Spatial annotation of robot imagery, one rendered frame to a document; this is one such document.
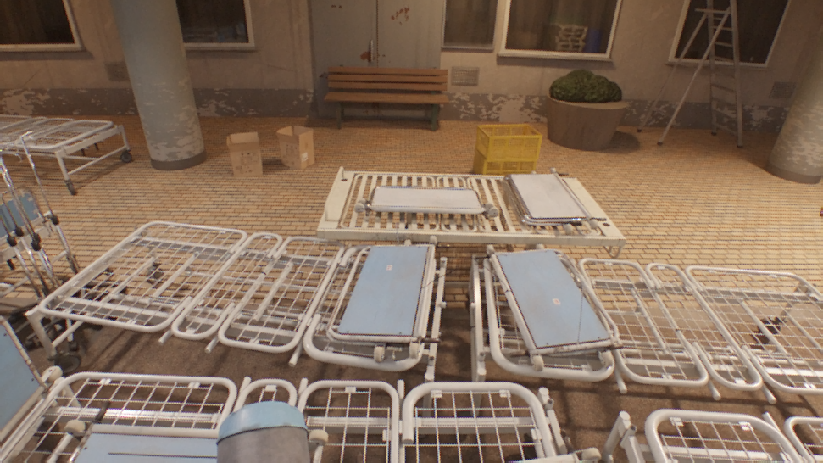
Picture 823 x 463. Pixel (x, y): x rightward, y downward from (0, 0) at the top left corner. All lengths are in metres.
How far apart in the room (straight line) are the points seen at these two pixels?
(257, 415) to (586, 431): 2.00
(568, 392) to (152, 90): 4.65
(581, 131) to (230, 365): 4.94
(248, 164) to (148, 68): 1.38
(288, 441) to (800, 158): 6.59
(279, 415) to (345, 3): 6.16
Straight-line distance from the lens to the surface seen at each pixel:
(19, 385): 2.12
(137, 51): 5.08
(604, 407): 2.56
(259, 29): 6.85
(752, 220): 5.25
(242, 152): 4.77
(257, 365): 2.60
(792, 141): 6.77
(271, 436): 0.59
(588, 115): 5.86
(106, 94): 8.17
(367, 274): 2.20
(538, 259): 2.43
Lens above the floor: 1.89
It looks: 28 degrees down
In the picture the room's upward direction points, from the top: 2 degrees clockwise
